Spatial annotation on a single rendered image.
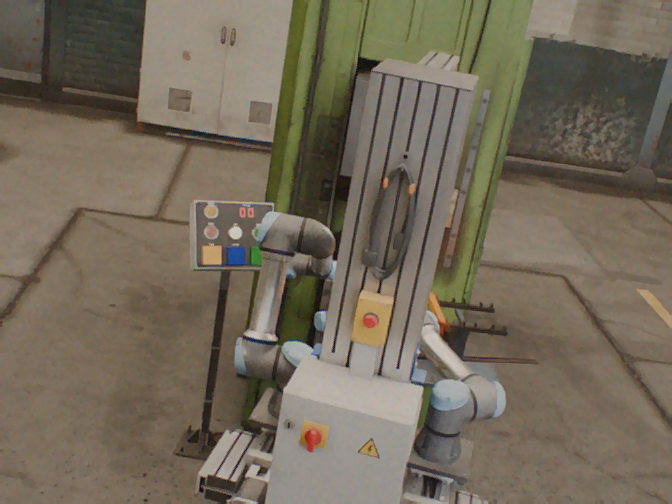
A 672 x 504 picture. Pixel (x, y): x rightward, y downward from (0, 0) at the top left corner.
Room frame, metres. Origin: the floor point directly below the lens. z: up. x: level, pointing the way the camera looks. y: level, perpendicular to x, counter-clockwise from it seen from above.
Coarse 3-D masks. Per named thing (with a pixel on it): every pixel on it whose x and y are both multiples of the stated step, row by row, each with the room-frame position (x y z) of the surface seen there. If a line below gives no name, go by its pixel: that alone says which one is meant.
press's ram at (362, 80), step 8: (360, 72) 3.71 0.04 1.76; (368, 72) 3.75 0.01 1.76; (360, 80) 3.53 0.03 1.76; (368, 80) 3.55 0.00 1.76; (360, 88) 3.53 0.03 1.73; (360, 96) 3.53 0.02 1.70; (352, 104) 3.53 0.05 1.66; (360, 104) 3.53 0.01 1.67; (352, 112) 3.53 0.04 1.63; (360, 112) 3.53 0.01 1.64; (352, 120) 3.53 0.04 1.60; (360, 120) 3.53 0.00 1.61; (352, 128) 3.53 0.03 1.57; (360, 128) 3.53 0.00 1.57; (352, 136) 3.53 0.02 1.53; (352, 144) 3.53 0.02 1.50; (344, 152) 3.53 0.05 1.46; (352, 152) 3.53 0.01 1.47; (344, 160) 3.53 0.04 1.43; (352, 160) 3.53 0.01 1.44; (344, 168) 3.53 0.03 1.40; (352, 168) 3.53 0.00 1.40
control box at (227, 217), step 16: (192, 208) 3.37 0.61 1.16; (224, 208) 3.40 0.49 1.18; (240, 208) 3.43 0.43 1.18; (256, 208) 3.46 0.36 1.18; (272, 208) 3.49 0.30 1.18; (192, 224) 3.35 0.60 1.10; (208, 224) 3.34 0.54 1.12; (224, 224) 3.37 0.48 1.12; (240, 224) 3.40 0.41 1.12; (256, 224) 3.43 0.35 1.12; (192, 240) 3.32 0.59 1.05; (208, 240) 3.31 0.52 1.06; (224, 240) 3.34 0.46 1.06; (240, 240) 3.37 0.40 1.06; (256, 240) 3.40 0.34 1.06; (192, 256) 3.29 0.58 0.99; (224, 256) 3.31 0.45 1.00
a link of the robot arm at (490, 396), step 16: (432, 320) 2.89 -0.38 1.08; (432, 336) 2.79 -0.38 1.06; (432, 352) 2.73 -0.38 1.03; (448, 352) 2.71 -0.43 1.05; (448, 368) 2.65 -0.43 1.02; (464, 368) 2.64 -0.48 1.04; (480, 384) 2.54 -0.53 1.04; (496, 384) 2.56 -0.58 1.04; (480, 400) 2.48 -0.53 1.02; (496, 400) 2.51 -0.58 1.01; (480, 416) 2.47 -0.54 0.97; (496, 416) 2.52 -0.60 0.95
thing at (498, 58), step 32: (480, 0) 3.67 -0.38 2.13; (512, 0) 3.67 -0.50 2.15; (480, 32) 3.67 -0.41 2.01; (512, 32) 3.67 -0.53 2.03; (480, 64) 3.67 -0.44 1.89; (512, 64) 3.67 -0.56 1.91; (480, 96) 3.67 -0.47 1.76; (480, 128) 3.67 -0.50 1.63; (480, 160) 3.67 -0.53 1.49; (480, 192) 3.67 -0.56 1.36; (480, 224) 3.67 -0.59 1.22; (448, 256) 3.67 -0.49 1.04; (448, 288) 3.67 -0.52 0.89; (448, 320) 3.67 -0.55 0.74
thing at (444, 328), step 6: (432, 294) 3.43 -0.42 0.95; (432, 300) 3.36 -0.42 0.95; (432, 306) 3.31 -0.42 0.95; (438, 306) 3.31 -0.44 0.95; (432, 312) 3.29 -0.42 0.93; (438, 312) 3.25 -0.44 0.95; (438, 318) 3.19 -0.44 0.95; (444, 324) 3.12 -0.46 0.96; (450, 324) 3.14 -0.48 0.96; (444, 330) 3.09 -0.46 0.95; (450, 330) 3.08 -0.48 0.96; (444, 336) 3.08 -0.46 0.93; (450, 342) 3.06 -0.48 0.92
